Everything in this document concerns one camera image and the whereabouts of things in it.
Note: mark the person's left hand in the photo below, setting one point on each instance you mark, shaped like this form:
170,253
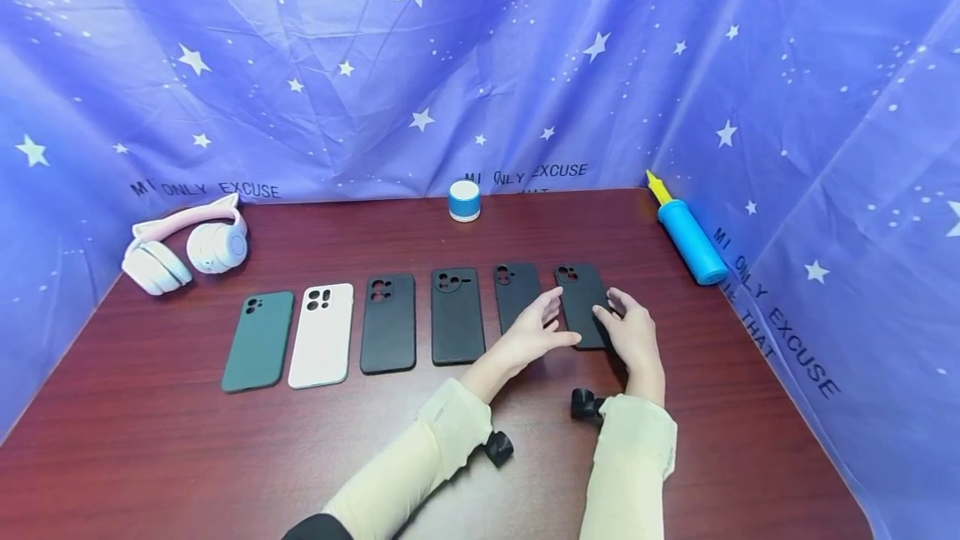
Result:
525,344

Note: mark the person's right hand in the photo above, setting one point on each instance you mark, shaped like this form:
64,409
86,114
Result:
637,340

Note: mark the person's left fingers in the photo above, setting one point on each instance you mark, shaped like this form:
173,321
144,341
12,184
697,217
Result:
547,305

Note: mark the person's right thumb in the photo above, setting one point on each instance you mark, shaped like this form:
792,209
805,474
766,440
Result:
604,318

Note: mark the person's right fingers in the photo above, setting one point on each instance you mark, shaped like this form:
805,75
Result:
624,300

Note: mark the person's left thumb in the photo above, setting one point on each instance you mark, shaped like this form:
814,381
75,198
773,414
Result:
564,341

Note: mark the black phone case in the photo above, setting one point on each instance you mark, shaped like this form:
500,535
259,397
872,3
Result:
581,298
516,294
457,319
388,327

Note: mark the person's left forearm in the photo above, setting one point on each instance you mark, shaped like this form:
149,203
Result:
420,461

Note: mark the person's right forearm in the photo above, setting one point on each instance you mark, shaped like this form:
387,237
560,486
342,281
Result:
630,465

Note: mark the black wrist band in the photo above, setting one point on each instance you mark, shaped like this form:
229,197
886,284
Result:
586,404
499,447

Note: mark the blue yellow balloon hand pump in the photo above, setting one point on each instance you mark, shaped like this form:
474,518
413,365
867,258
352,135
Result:
691,242

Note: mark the blue white round speaker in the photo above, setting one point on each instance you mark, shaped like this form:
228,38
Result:
464,200

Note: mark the white phone case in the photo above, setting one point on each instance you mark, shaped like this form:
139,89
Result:
322,337

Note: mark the dark green phone case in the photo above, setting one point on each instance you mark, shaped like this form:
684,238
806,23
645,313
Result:
259,342

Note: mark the white pink cat-ear headphones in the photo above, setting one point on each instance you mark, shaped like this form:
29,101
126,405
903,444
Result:
214,247

